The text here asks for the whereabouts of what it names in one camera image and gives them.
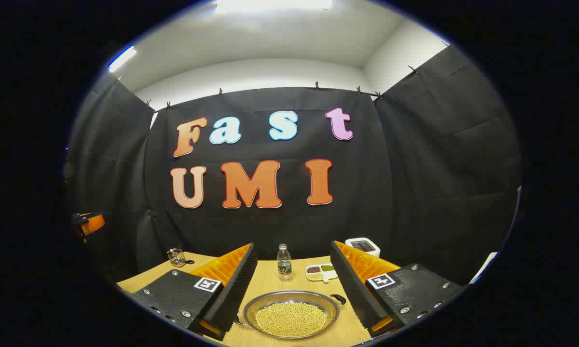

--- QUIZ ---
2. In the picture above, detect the small metal mesh holder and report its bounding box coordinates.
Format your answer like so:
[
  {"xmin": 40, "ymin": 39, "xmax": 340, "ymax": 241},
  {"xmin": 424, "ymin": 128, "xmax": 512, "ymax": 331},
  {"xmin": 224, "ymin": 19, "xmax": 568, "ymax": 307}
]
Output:
[{"xmin": 167, "ymin": 248, "xmax": 195, "ymax": 268}]

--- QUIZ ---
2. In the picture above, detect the white toaster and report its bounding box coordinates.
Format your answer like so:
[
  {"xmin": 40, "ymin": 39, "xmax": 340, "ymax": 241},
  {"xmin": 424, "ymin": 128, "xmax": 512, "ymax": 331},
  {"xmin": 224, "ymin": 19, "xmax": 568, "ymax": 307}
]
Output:
[{"xmin": 345, "ymin": 237, "xmax": 381, "ymax": 258}]

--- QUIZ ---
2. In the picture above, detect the steel pot with black handles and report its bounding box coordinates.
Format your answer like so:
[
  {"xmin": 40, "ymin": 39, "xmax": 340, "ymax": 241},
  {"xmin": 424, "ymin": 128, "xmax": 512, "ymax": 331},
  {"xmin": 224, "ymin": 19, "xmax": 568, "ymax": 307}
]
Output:
[{"xmin": 235, "ymin": 290, "xmax": 347, "ymax": 339}]

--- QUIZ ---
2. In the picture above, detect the black backdrop cloth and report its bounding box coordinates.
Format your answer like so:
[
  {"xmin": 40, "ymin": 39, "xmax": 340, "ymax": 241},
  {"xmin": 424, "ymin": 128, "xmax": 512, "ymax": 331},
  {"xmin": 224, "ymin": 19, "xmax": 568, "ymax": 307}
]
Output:
[{"xmin": 64, "ymin": 43, "xmax": 524, "ymax": 290}]

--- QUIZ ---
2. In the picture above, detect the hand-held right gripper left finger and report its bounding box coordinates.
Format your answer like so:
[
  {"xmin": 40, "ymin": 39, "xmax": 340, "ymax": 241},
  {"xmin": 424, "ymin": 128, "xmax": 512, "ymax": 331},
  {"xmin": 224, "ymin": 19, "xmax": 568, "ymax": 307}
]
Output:
[{"xmin": 131, "ymin": 242, "xmax": 259, "ymax": 342}]

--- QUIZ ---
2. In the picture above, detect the clear plastic water bottle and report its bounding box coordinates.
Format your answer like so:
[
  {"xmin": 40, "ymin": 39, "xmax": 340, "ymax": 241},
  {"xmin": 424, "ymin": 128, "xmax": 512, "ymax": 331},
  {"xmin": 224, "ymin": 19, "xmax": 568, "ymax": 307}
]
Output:
[{"xmin": 276, "ymin": 243, "xmax": 293, "ymax": 282}]

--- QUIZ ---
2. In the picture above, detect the ceiling light panel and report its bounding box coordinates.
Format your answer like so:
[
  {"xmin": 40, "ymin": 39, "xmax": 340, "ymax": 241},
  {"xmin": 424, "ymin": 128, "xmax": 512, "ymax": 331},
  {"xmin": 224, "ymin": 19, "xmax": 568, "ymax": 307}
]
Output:
[
  {"xmin": 215, "ymin": 0, "xmax": 332, "ymax": 13},
  {"xmin": 108, "ymin": 46, "xmax": 137, "ymax": 73}
]

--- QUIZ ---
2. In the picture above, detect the white divided tray with beans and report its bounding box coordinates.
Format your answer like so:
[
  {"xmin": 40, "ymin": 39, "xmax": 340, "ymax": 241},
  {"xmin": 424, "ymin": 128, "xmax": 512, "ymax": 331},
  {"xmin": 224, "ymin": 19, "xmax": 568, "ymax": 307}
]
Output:
[{"xmin": 305, "ymin": 264, "xmax": 339, "ymax": 282}]

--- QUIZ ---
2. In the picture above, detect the heap of soybeans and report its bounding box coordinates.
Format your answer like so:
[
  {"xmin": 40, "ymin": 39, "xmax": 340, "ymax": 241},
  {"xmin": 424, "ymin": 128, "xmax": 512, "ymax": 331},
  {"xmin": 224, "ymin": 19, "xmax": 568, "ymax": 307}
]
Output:
[{"xmin": 255, "ymin": 302, "xmax": 328, "ymax": 338}]

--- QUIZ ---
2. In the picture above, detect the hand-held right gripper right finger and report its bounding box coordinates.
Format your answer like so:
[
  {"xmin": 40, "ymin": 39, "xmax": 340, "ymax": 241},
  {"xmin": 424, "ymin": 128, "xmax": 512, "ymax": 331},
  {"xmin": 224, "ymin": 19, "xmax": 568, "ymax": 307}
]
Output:
[{"xmin": 329, "ymin": 240, "xmax": 466, "ymax": 338}]

